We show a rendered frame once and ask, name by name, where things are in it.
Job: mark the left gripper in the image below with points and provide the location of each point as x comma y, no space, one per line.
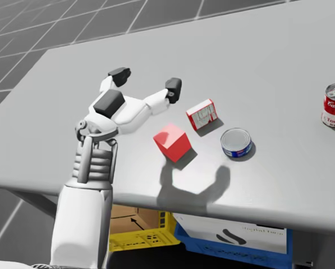
128,112

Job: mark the pink cube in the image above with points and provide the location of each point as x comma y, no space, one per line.
171,143

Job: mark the red and white carton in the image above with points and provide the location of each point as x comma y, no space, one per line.
202,115

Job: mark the blue flat can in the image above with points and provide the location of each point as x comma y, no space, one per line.
236,141

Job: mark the brown box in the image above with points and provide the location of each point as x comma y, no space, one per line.
149,219

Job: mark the yellow box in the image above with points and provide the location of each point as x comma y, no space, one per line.
144,241

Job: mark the white box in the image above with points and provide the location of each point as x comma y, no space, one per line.
201,229

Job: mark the blue box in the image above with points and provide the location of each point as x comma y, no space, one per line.
234,256

